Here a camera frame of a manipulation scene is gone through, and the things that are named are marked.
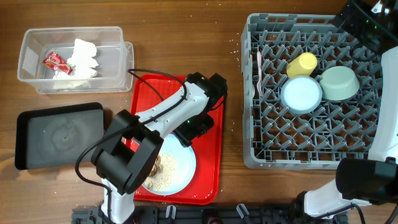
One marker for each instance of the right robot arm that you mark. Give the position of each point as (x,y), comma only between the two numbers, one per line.
(370,181)

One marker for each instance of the grey dishwasher rack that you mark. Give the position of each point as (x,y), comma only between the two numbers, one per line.
(274,137)

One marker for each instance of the mint green bowl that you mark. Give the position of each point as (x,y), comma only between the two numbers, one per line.
(339,83)

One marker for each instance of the yellow plastic cup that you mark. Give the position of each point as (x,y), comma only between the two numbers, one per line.
(304,64)

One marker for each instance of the clear plastic waste bin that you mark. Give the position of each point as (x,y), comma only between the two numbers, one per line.
(114,56)

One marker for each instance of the red candy wrapper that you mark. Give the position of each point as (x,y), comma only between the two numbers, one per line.
(57,63)

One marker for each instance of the white napkin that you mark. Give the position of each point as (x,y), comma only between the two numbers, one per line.
(83,64)

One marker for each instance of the large light blue plate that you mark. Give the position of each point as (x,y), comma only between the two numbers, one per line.
(186,165)

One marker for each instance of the black plastic tray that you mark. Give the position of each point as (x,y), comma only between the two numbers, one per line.
(56,136)

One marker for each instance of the rice and food scraps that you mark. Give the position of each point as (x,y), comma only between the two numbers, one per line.
(163,173)

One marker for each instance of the small light blue saucer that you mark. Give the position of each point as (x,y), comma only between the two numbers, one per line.
(301,94)

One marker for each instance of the white plastic fork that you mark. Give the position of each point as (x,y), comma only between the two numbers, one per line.
(259,71)

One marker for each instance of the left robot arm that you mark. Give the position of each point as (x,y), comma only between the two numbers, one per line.
(126,154)

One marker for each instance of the red serving tray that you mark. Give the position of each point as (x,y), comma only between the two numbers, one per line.
(203,188)

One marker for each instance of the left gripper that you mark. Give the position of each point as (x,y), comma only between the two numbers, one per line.
(186,134)

